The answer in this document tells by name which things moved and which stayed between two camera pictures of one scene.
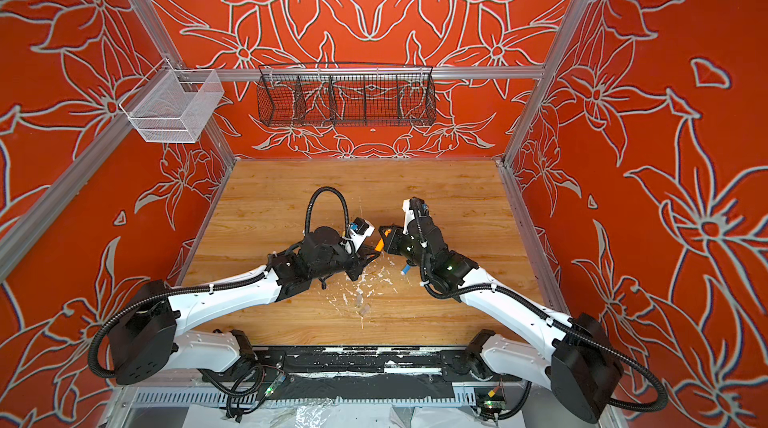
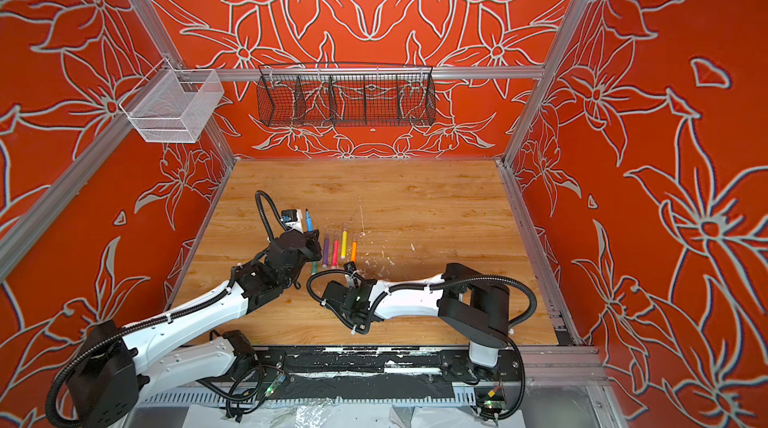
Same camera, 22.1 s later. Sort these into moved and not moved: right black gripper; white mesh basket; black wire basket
Moved: right black gripper
Not moved: white mesh basket; black wire basket
